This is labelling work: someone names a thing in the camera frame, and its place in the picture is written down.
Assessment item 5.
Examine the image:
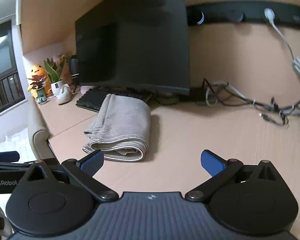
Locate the striped white black garment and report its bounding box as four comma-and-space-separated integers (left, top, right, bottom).
82, 96, 151, 162

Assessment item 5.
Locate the beige chair backrest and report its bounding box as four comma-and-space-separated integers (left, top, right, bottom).
27, 98, 56, 160

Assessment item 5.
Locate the black keyboard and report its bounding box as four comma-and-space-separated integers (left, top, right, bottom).
76, 87, 152, 112

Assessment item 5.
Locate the white shoe ornament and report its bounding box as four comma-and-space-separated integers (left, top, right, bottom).
56, 84, 72, 105

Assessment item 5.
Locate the small red leaf plant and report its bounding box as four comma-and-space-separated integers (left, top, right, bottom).
27, 75, 47, 105

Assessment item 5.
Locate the yellow plush toy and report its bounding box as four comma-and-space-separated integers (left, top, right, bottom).
27, 64, 52, 99

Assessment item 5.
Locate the green plant in white pot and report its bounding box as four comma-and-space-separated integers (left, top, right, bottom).
44, 55, 67, 96

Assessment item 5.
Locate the black cylindrical speaker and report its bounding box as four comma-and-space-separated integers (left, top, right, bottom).
69, 55, 79, 86

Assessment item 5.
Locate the black computer monitor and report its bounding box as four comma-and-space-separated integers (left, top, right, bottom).
75, 0, 190, 94

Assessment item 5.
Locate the black cable bundle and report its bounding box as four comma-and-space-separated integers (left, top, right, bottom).
202, 78, 300, 127

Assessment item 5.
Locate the white coiled cable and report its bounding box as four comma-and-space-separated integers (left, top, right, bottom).
264, 8, 300, 106

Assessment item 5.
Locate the black wall power strip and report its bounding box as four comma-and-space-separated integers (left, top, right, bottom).
186, 0, 300, 30

